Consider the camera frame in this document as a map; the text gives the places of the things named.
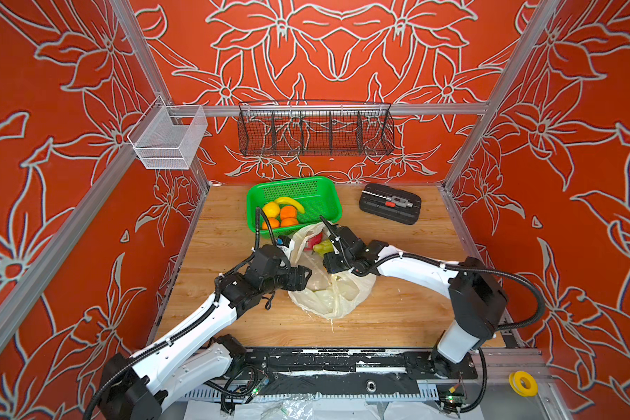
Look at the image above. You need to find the yellow toy lemon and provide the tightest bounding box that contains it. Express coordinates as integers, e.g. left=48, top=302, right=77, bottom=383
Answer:
left=262, top=201, right=281, bottom=219

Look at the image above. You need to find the yellow tape roll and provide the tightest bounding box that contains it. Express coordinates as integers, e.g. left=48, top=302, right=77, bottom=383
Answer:
left=509, top=370, right=539, bottom=397

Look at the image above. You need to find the green plastic basket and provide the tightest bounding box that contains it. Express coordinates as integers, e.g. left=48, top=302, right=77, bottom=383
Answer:
left=246, top=176, right=343, bottom=236

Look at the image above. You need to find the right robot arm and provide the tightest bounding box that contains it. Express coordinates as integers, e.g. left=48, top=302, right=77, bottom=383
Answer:
left=323, top=220, right=546, bottom=379

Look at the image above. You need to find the crumpled clear plastic scrap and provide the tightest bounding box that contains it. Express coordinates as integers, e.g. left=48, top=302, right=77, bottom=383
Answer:
left=260, top=397, right=315, bottom=420

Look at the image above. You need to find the black tool case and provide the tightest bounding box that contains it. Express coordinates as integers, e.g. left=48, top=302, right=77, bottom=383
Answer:
left=359, top=183, right=422, bottom=225

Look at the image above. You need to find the yellow-green toy starfruit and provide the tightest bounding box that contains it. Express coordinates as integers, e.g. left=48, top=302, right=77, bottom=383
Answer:
left=313, top=240, right=334, bottom=257

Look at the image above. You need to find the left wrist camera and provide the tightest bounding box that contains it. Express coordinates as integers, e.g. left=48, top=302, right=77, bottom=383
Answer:
left=276, top=236, right=294, bottom=255

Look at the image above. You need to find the orange toy fruit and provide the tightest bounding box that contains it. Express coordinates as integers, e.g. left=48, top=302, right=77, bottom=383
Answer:
left=262, top=218, right=281, bottom=230

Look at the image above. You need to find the orange toy tangerine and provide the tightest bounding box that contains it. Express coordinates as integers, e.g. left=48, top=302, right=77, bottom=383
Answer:
left=280, top=218, right=299, bottom=228

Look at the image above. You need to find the translucent printed plastic bag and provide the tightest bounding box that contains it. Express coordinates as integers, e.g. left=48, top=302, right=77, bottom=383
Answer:
left=288, top=222, right=376, bottom=320

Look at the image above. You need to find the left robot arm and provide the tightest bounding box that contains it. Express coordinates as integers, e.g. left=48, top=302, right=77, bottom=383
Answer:
left=82, top=234, right=312, bottom=419

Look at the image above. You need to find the black wire wall basket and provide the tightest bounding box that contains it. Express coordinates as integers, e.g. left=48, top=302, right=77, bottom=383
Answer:
left=237, top=99, right=396, bottom=158

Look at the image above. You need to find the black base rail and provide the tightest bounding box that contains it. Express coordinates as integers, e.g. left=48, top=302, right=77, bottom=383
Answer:
left=231, top=346, right=484, bottom=401

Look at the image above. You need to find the pink toy dragon fruit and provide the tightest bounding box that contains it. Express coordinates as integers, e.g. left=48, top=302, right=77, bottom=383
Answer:
left=304, top=232, right=323, bottom=250

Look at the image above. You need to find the yellow toy banana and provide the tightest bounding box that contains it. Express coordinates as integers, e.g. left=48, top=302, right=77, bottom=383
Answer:
left=274, top=196, right=306, bottom=214

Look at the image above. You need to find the clear plastic wall bin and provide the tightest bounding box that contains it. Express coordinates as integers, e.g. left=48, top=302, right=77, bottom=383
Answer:
left=128, top=96, right=208, bottom=170

